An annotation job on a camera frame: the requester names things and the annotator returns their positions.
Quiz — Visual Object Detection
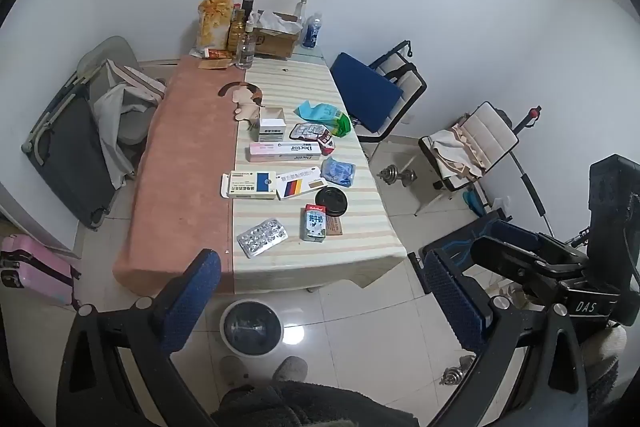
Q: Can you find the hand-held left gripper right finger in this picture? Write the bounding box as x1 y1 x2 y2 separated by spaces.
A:
424 249 590 427

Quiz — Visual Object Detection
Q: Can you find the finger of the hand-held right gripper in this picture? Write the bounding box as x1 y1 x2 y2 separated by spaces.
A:
492 221 591 260
469 234 623 323

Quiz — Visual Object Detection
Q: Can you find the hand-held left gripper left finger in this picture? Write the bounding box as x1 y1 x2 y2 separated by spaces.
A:
56 248 223 427

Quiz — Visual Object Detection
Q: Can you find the pink white toothpaste box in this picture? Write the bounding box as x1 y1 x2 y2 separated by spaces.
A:
248 141 323 162

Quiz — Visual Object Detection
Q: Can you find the person's right forearm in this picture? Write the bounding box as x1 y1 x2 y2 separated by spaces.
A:
580 324 631 413

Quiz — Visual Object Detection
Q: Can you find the black pole with red knob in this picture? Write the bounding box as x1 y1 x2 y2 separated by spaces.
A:
510 106 556 238

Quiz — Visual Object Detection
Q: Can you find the black mat with blue lines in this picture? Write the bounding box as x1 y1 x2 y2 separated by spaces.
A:
420 214 516 268

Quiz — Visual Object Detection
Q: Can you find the blue slipper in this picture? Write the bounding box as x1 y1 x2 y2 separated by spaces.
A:
462 189 491 218

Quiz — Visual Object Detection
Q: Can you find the metal dumbbell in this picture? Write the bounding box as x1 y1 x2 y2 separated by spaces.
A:
440 354 476 388
376 164 418 185

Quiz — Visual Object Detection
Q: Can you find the silver blister pack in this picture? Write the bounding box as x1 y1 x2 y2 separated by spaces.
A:
236 218 287 258

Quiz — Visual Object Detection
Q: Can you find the beige cloth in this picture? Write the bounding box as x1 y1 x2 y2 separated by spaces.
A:
430 129 486 190

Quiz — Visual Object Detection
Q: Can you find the white padded chair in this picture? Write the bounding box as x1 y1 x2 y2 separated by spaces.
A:
417 102 521 215

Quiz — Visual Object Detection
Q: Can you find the striped tablecloth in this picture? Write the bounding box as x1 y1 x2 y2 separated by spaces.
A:
232 57 408 293

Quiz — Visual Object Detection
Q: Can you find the grey slipper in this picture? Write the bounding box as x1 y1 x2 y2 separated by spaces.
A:
272 355 310 383

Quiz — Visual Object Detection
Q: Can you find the white blue medicine box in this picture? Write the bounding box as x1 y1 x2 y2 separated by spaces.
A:
221 171 277 200

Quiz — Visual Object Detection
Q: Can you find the orange tablecloth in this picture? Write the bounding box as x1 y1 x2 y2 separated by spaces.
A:
112 54 248 295

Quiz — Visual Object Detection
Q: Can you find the small milk carton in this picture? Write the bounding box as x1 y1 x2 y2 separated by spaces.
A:
300 204 328 242

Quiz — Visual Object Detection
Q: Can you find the white box with striped flag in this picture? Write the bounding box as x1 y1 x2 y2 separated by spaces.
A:
276 166 328 201

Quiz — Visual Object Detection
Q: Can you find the dark fuzzy robe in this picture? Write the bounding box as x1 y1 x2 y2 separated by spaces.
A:
210 379 418 427

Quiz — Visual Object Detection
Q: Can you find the black cup lid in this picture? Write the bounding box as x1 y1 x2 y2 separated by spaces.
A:
315 187 348 214

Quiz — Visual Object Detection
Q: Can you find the pink suitcase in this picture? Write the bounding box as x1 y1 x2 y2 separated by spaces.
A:
0 234 81 308

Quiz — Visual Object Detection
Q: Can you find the blue plastic mask pack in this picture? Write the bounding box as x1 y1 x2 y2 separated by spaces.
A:
320 158 357 188

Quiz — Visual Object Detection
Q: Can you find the grey office chair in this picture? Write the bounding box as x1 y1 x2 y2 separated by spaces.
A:
75 36 168 148

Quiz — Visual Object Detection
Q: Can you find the grey folding bed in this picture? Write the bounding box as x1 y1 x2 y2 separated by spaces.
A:
22 72 131 232

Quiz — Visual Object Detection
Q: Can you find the white green medicine box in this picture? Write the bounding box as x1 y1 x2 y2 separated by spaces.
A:
257 107 287 142

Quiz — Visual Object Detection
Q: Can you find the white garment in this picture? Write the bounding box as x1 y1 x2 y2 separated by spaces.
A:
92 82 158 190

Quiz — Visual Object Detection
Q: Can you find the beige plush doll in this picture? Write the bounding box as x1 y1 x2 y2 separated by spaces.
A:
219 81 265 124

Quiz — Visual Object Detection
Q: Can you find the teal plastic bag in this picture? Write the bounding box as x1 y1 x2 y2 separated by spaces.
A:
294 101 346 128

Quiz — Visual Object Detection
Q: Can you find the clear spray bottle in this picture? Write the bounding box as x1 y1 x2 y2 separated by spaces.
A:
235 21 257 69

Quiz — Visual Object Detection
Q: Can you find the brown glass bottle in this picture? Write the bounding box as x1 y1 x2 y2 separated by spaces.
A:
227 9 251 52

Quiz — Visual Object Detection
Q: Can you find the cardboard box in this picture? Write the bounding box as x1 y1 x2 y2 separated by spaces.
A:
252 11 303 59

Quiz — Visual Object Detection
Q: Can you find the orange snack bag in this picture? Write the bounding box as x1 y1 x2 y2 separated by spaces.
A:
196 0 236 52

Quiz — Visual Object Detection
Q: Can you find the white plastic bag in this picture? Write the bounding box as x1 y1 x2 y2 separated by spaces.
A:
257 9 301 32

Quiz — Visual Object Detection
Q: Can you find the blue water bottle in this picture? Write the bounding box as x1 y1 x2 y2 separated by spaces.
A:
301 13 323 49

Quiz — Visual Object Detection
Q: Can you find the black frame chair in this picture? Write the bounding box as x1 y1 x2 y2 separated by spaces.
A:
350 41 428 142

